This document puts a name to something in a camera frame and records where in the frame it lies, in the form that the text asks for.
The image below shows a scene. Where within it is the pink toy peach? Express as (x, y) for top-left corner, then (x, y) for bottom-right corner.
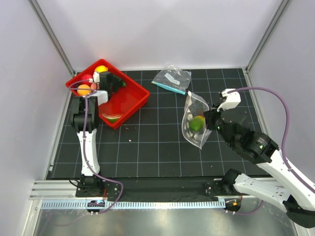
(91, 82), (99, 90)

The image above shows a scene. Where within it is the green toy cucumber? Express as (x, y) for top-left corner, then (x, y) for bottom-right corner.
(116, 78), (126, 88)

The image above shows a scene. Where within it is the green orange toy mango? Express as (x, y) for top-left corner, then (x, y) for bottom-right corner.
(189, 116), (205, 132)

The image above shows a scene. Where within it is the white-spotted clear zip bag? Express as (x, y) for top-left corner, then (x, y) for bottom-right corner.
(181, 91), (212, 149)

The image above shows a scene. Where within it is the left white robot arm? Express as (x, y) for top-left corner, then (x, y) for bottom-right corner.
(70, 72), (125, 197)

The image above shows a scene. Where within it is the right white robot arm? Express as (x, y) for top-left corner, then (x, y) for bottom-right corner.
(204, 108), (315, 229)

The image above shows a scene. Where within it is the blue-zipper clear zip bag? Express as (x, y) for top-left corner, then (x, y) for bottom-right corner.
(152, 65), (191, 95)

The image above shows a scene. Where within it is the yellow toy lemon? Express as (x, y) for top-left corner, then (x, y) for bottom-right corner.
(94, 65), (108, 73)

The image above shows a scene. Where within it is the red toy apple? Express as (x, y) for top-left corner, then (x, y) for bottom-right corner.
(81, 74), (94, 84)

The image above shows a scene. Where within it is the red plastic tray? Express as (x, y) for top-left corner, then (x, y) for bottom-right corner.
(65, 59), (150, 130)

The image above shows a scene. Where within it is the orange toy fruit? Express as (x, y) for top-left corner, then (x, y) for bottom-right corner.
(77, 84), (92, 96)

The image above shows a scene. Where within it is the toy watermelon slice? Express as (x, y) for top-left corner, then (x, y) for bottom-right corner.
(101, 113), (123, 124)

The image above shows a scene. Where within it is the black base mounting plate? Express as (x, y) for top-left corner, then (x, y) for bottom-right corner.
(75, 177), (241, 203)

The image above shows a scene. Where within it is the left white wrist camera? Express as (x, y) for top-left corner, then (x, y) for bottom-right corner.
(93, 71), (100, 83)

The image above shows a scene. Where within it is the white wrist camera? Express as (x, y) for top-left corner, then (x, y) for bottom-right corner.
(93, 71), (100, 83)
(217, 88), (241, 112)

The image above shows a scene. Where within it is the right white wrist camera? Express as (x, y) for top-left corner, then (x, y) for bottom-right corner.
(217, 88), (241, 112)

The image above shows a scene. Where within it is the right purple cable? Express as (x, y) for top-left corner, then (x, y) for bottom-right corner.
(227, 86), (315, 217)

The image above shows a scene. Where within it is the purple cable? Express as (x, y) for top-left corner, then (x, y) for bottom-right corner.
(227, 86), (315, 217)
(68, 78), (124, 214)

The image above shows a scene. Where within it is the slotted cable duct strip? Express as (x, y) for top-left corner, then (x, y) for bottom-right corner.
(40, 199), (225, 210)

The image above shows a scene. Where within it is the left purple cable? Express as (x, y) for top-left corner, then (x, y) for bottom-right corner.
(68, 78), (124, 214)

